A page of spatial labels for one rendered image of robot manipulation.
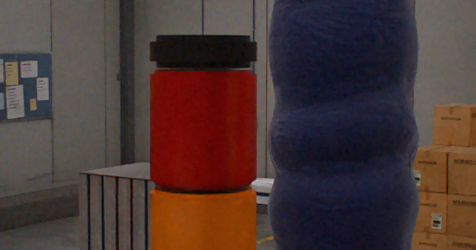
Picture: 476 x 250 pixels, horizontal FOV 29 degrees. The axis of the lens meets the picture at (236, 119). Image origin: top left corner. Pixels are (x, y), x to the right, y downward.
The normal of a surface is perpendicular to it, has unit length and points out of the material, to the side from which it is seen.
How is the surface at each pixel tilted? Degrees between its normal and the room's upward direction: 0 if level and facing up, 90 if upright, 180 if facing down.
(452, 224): 92
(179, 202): 90
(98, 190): 90
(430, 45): 90
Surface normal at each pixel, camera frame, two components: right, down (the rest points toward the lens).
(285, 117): -0.84, -0.25
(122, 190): -0.55, 0.06
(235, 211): 0.57, 0.07
